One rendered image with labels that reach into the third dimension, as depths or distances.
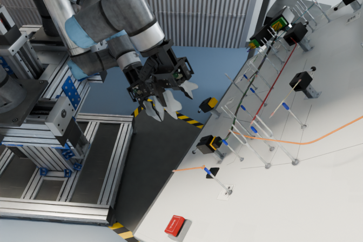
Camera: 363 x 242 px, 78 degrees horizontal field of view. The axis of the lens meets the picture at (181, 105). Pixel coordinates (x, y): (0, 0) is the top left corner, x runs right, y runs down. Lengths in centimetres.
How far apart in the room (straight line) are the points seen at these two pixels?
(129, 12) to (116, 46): 30
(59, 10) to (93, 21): 33
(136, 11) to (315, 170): 48
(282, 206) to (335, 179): 11
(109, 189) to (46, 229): 56
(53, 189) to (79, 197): 20
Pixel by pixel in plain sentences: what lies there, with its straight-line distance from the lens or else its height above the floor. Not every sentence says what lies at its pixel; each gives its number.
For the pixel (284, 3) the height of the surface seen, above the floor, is 113.
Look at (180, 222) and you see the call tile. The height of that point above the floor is 113.
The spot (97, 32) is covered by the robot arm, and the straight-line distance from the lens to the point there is 55.
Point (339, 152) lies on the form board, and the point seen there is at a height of 140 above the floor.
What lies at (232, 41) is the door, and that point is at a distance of 314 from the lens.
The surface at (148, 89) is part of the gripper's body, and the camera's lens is 75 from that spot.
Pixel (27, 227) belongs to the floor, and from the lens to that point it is 213.
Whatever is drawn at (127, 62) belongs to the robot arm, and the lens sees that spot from 78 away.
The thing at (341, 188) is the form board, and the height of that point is 141.
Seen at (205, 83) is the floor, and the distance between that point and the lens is 259.
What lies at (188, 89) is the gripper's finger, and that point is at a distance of 66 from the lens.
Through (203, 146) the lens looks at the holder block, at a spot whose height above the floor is 116.
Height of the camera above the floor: 178
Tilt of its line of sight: 49 degrees down
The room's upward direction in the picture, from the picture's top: straight up
